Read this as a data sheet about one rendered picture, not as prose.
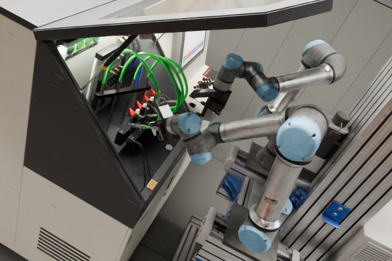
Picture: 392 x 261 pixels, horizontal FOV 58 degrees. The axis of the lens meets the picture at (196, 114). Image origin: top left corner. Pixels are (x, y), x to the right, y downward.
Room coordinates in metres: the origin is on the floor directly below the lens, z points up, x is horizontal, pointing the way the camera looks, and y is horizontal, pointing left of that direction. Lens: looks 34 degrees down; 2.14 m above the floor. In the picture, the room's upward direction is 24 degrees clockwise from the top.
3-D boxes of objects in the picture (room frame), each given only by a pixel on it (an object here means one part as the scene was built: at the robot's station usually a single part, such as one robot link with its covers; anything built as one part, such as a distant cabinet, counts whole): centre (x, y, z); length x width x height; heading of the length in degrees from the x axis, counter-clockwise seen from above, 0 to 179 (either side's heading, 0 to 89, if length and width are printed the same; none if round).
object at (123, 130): (1.47, 0.25, 0.91); 0.34 x 0.10 x 0.15; 173
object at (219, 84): (1.37, -0.05, 1.43); 0.08 x 0.08 x 0.05
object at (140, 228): (1.32, 0.01, 0.44); 0.65 x 0.02 x 0.68; 173
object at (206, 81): (2.07, 0.02, 1.01); 0.23 x 0.11 x 0.06; 173
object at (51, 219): (1.36, 0.29, 0.39); 0.70 x 0.58 x 0.79; 173
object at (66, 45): (1.39, 0.52, 1.43); 0.54 x 0.03 x 0.02; 173
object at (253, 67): (1.41, -0.14, 1.51); 0.11 x 0.11 x 0.08; 38
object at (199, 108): (2.03, 0.03, 0.96); 0.70 x 0.22 x 0.03; 173
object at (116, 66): (1.63, 0.49, 1.20); 0.13 x 0.03 x 0.31; 173
